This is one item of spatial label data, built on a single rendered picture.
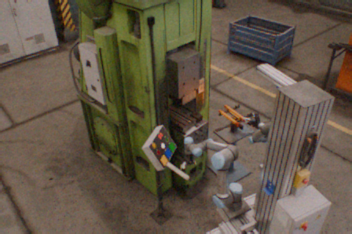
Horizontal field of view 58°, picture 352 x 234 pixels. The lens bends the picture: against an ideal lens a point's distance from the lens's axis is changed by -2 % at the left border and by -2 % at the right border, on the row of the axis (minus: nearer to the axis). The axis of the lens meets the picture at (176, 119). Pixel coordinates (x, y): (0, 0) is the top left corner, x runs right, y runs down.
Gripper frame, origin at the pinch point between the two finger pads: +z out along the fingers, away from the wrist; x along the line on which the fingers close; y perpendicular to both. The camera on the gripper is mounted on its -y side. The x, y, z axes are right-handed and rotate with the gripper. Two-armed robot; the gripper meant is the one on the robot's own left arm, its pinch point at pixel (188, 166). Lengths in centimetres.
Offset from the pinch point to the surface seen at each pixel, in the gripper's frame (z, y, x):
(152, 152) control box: -20.2, -11.8, -29.2
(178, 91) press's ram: -52, -48, 15
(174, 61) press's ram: -82, -53, 14
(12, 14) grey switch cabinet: -13, -555, -131
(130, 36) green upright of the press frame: -107, -73, -20
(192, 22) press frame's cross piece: -108, -74, 43
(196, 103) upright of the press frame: -13, -75, 49
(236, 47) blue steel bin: 74, -343, 292
